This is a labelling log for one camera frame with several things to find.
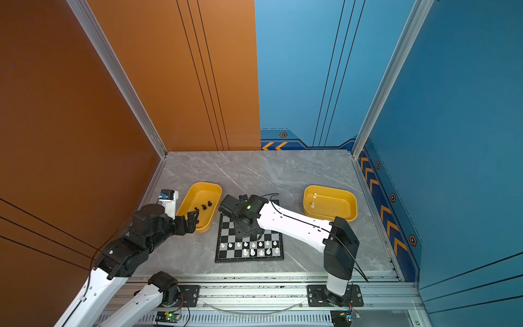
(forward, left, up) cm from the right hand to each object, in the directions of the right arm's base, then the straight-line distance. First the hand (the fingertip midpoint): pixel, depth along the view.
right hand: (243, 232), depth 76 cm
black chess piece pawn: (+19, +19, -10) cm, 29 cm away
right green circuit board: (-25, -35, -14) cm, 45 cm away
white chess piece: (+24, -32, -11) cm, 42 cm away
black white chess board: (-2, -9, -10) cm, 14 cm away
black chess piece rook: (+18, +21, -11) cm, 30 cm away
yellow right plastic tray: (+21, -38, -12) cm, 45 cm away
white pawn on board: (-1, +9, -10) cm, 13 cm away
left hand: (+4, +19, +11) cm, 22 cm away
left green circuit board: (-25, +26, -14) cm, 38 cm away
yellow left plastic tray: (+25, +23, -14) cm, 37 cm away
